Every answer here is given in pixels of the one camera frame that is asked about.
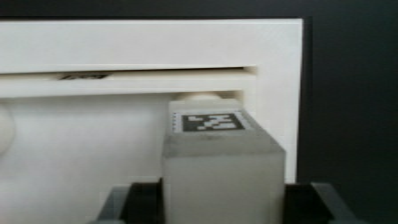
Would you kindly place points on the white U-shaped fence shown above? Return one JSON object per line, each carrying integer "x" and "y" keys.
{"x": 163, "y": 56}

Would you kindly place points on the white leg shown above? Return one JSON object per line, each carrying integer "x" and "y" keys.
{"x": 223, "y": 166}

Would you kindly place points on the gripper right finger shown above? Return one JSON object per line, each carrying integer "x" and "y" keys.
{"x": 315, "y": 205}

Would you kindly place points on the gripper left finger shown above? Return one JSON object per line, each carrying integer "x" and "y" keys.
{"x": 134, "y": 205}

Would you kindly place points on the white square tabletop part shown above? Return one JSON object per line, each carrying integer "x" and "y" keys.
{"x": 81, "y": 135}

